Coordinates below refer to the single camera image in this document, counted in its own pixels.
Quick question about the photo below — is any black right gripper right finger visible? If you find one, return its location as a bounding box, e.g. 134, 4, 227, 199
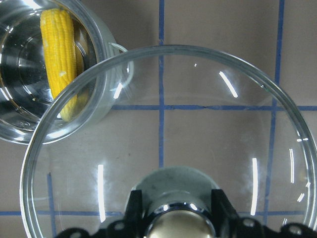
211, 189, 317, 238

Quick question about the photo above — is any glass pot lid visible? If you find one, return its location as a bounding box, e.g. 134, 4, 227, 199
20, 45, 317, 238

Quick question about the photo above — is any pale green cooking pot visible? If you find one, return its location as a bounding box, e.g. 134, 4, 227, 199
0, 0, 134, 145

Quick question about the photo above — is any yellow corn cob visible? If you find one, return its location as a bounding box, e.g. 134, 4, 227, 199
40, 8, 85, 122

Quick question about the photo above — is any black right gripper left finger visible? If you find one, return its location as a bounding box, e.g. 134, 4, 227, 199
57, 190, 143, 238

